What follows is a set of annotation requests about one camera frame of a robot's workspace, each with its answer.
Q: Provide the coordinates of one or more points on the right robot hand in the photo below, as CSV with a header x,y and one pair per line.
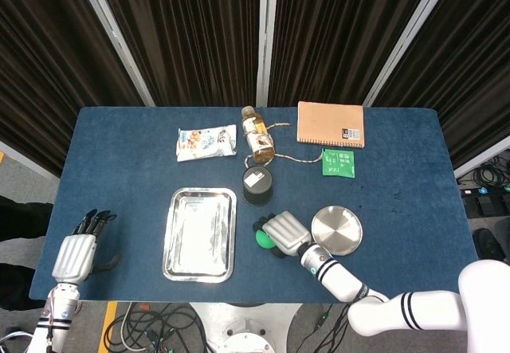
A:
x,y
285,231

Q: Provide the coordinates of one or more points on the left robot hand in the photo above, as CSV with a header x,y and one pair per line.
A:
x,y
73,257

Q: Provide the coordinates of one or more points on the green foam ball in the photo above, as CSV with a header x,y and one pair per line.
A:
x,y
262,240

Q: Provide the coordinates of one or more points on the black mesh pen cup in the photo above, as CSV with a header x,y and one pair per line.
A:
x,y
257,185

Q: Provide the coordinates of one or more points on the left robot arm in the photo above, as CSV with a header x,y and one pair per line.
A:
x,y
56,317

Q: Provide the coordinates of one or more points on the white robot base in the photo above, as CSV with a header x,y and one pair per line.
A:
x,y
247,329

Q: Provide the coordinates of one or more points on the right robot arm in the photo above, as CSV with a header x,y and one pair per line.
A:
x,y
418,309

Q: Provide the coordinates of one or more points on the round stainless steel plate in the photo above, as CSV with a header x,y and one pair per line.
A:
x,y
338,230

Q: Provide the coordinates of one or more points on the rectangular stainless steel tray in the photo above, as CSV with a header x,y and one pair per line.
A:
x,y
199,235

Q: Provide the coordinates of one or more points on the green sachet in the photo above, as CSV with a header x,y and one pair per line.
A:
x,y
338,163

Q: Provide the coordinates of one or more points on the amber tea bottle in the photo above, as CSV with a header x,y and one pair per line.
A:
x,y
258,138

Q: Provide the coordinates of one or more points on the blue table cloth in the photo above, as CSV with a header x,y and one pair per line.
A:
x,y
398,217

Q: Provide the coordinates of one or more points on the tan spiral notebook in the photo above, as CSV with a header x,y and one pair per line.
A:
x,y
328,124

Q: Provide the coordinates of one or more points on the white snack packet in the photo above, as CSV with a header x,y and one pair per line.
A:
x,y
205,142

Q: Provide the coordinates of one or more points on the dark brown curtain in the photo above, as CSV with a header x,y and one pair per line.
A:
x,y
470,70
48,70
191,38
330,38

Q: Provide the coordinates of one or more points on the black power strip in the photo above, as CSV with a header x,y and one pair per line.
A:
x,y
484,201

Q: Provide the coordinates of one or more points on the white divider post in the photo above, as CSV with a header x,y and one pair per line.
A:
x,y
115,38
410,38
267,38

